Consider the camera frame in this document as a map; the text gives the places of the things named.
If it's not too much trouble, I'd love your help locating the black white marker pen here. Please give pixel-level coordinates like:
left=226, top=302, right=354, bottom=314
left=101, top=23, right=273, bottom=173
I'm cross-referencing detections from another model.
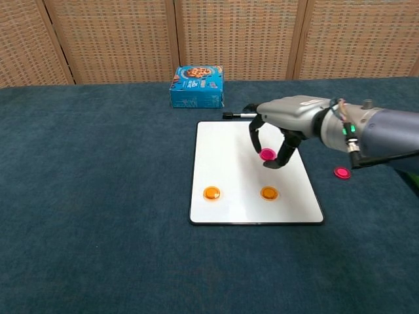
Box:
left=222, top=112, right=259, bottom=120

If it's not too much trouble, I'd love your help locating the yellow round magnet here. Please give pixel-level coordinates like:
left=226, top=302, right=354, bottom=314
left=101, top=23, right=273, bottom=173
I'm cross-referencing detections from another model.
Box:
left=260, top=186, right=280, bottom=201
left=202, top=186, right=221, bottom=201

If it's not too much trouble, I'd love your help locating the teal table cloth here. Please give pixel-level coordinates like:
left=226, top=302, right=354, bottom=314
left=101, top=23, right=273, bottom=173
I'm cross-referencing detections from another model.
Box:
left=0, top=76, right=419, bottom=314

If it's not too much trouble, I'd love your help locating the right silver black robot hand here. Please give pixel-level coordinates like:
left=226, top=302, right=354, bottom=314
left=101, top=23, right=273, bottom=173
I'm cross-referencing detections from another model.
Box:
left=243, top=95, right=330, bottom=170

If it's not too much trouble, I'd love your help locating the white magnetic whiteboard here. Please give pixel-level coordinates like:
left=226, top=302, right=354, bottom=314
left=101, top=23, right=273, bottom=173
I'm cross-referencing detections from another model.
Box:
left=189, top=120, right=325, bottom=226

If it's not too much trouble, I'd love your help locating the green can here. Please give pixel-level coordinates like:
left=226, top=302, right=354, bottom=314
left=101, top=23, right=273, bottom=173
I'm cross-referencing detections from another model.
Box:
left=404, top=172, right=419, bottom=196

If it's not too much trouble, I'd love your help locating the blue chocolate chip cookie box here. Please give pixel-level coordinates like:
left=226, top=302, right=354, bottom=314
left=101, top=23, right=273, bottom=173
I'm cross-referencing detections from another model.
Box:
left=169, top=65, right=226, bottom=109

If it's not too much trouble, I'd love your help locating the woven wicker folding screen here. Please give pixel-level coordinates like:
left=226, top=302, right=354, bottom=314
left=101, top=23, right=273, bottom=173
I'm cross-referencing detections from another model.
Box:
left=0, top=0, right=419, bottom=89

